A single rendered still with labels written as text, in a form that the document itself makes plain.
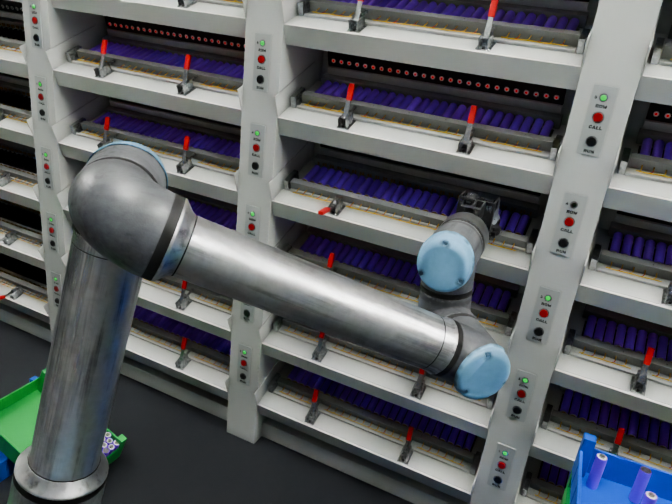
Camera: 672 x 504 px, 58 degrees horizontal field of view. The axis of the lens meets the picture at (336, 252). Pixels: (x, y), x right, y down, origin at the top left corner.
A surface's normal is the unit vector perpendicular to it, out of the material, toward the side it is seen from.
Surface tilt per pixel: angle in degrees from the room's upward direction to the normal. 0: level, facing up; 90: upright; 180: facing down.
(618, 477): 90
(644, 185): 21
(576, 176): 90
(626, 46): 90
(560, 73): 111
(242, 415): 90
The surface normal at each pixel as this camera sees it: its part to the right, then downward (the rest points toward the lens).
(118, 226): -0.22, 0.01
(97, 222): -0.40, 0.14
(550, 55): -0.06, -0.74
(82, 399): 0.40, 0.42
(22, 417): 0.43, -0.76
